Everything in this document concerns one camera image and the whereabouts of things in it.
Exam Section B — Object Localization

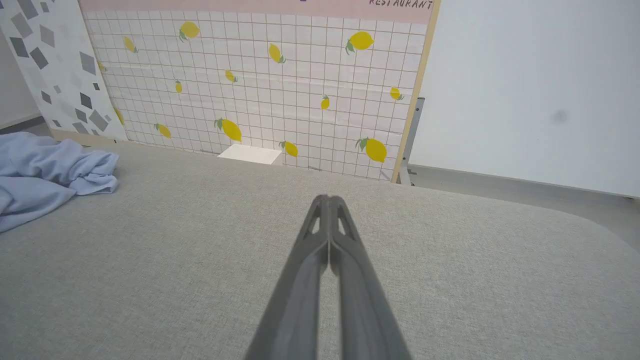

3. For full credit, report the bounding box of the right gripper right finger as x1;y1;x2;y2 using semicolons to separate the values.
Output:
329;195;412;360

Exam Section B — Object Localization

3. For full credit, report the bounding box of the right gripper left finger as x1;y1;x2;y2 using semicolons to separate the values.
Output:
245;195;330;360

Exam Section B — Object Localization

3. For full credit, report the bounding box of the light blue white-collared polo shirt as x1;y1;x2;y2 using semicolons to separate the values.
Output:
0;131;121;234

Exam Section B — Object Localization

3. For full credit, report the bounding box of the white rectangular box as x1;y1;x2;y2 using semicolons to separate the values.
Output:
217;143;284;166

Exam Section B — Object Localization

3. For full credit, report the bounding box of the grey metal panel stand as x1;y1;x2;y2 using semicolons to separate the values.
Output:
399;97;426;187

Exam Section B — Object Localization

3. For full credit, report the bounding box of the lemon print tile panel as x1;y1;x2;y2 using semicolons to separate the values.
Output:
77;0;442;184

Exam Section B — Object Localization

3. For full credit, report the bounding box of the white grey terrazzo panel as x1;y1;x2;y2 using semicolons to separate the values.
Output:
0;0;129;144

